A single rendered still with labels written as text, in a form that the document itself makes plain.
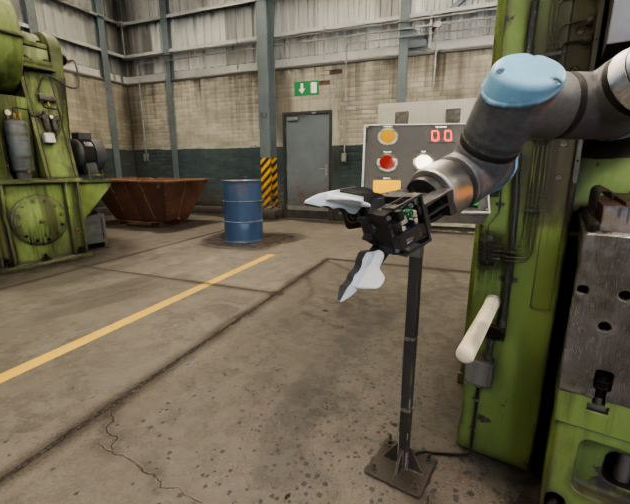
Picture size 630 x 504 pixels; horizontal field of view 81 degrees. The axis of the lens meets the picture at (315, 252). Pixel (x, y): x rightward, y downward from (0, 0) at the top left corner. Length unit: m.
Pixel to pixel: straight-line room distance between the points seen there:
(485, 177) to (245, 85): 7.98
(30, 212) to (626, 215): 4.85
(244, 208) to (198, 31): 5.18
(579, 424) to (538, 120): 0.96
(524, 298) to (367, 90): 6.35
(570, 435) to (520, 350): 0.28
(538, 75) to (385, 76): 6.85
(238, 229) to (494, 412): 4.37
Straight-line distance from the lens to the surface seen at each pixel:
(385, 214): 0.50
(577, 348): 1.25
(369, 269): 0.53
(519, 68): 0.59
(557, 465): 1.44
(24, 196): 4.98
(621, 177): 1.69
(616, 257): 1.17
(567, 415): 1.34
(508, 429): 1.64
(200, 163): 9.05
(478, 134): 0.60
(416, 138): 1.14
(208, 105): 8.95
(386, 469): 1.57
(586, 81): 0.64
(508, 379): 1.53
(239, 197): 5.30
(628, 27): 1.25
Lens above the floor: 1.08
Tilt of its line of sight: 13 degrees down
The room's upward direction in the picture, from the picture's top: straight up
